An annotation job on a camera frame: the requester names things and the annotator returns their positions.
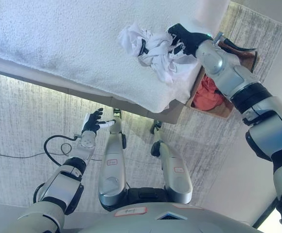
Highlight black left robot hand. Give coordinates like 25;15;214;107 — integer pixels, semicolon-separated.
81;108;116;136

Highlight red cloth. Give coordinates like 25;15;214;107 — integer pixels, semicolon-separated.
194;75;226;112

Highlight grey streaked rug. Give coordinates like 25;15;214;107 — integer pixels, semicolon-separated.
0;1;282;214

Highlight brown laundry basket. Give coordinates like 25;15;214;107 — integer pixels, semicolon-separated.
184;36;258;119

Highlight silver right robot leg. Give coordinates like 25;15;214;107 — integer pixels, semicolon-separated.
150;131;194;205

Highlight silver robot leg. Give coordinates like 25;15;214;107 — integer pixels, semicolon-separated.
98;118;128;211
150;131;194;205

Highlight white clothes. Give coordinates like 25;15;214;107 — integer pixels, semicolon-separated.
118;23;193;84

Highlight silver left robot leg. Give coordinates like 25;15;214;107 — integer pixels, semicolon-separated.
98;118;128;211

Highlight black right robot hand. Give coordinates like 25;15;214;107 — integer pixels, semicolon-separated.
167;23;213;58

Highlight white textured blanket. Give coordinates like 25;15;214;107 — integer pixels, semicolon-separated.
0;0;231;114

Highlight thin grey floor cable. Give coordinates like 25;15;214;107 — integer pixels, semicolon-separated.
0;142;103;163

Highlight grey robot torso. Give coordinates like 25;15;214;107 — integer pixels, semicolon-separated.
17;187;261;233

